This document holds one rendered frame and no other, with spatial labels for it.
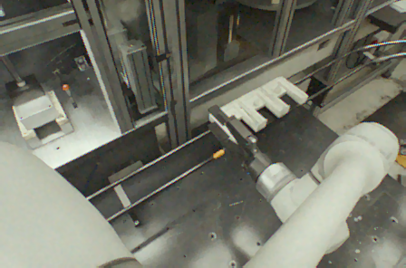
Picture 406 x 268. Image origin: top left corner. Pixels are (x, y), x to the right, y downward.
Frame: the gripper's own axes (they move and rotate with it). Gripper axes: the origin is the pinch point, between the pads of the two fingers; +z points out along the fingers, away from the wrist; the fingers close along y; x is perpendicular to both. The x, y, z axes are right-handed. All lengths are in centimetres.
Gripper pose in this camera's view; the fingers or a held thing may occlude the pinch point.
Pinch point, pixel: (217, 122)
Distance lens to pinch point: 79.0
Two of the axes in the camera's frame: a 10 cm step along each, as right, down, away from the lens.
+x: -8.2, 4.4, -3.8
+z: -5.8, -6.2, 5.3
